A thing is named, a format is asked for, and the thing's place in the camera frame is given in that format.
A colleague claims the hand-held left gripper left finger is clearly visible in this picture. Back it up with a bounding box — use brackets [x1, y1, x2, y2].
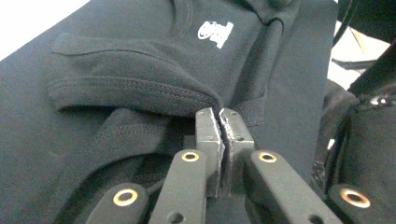
[195, 106, 226, 198]

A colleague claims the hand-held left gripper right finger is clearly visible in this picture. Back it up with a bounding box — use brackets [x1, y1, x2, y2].
[219, 107, 256, 196]

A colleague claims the black tank top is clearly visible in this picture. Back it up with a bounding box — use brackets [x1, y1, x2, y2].
[0, 0, 359, 224]

